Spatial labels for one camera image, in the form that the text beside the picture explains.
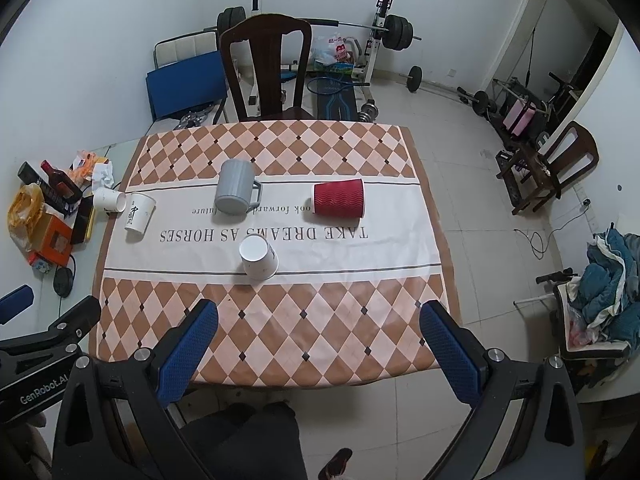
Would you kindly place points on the person's leg dark trousers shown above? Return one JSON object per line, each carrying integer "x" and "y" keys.
{"x": 245, "y": 445}

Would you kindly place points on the white padded chair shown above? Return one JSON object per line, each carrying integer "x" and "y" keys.
{"x": 185, "y": 45}

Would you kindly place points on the black round device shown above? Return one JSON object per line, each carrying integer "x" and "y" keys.
{"x": 63, "y": 281}

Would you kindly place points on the grey mug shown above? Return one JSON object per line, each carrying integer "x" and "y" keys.
{"x": 232, "y": 185}

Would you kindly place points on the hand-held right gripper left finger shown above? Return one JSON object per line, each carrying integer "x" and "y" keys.
{"x": 192, "y": 350}

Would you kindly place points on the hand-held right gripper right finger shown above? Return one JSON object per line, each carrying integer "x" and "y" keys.
{"x": 450, "y": 355}

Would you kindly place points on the crumpled white paper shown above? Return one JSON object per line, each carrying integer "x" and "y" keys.
{"x": 103, "y": 175}

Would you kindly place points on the black bench pad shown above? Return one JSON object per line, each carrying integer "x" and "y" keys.
{"x": 337, "y": 107}

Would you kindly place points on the barbell with black plates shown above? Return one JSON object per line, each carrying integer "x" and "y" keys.
{"x": 400, "y": 30}

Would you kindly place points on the orange plastic bag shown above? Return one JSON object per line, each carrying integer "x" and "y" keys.
{"x": 22, "y": 215}

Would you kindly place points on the white plastic bag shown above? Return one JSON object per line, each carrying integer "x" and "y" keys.
{"x": 335, "y": 52}

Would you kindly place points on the white paper cup black print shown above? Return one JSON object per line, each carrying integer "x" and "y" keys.
{"x": 142, "y": 210}

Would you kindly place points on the orange snack packet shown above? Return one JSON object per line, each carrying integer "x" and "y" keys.
{"x": 85, "y": 165}

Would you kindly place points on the black exercise machine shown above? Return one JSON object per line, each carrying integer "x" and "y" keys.
{"x": 555, "y": 95}

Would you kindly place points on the red ribbed paper cup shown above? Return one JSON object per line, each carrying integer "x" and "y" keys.
{"x": 340, "y": 199}

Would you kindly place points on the checkered printed tablecloth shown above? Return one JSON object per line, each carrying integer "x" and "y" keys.
{"x": 300, "y": 310}

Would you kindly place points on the white barbell rack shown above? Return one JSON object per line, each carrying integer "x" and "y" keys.
{"x": 378, "y": 25}

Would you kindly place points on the plain white paper cup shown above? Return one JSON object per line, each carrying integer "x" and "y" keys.
{"x": 257, "y": 260}

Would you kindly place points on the chrome dumbbell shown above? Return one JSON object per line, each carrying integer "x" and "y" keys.
{"x": 367, "y": 112}
{"x": 192, "y": 120}

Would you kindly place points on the dark wooden chair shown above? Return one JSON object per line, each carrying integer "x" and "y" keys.
{"x": 265, "y": 30}
{"x": 575, "y": 155}

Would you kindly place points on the long black box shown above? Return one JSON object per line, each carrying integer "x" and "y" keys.
{"x": 47, "y": 192}

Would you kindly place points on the small barbell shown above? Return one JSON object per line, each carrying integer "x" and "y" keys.
{"x": 414, "y": 79}

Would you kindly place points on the dark bottle red cap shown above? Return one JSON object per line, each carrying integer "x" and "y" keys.
{"x": 60, "y": 177}

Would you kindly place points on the blue folding chair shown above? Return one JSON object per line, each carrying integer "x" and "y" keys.
{"x": 185, "y": 85}

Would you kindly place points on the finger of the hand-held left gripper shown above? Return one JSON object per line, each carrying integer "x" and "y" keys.
{"x": 14, "y": 304}
{"x": 70, "y": 322}

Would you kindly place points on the black and yellow box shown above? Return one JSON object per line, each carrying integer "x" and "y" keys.
{"x": 82, "y": 220}

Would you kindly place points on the blue racket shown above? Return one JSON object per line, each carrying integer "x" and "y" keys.
{"x": 325, "y": 78}

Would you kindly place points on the red and black slipper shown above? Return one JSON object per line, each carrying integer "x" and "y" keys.
{"x": 336, "y": 464}

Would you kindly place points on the orange box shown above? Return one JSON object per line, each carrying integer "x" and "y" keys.
{"x": 55, "y": 237}

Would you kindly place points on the white paper cup red print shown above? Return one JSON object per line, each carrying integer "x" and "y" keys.
{"x": 106, "y": 199}

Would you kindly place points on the pile of clothes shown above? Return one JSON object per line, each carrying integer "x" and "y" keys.
{"x": 607, "y": 280}

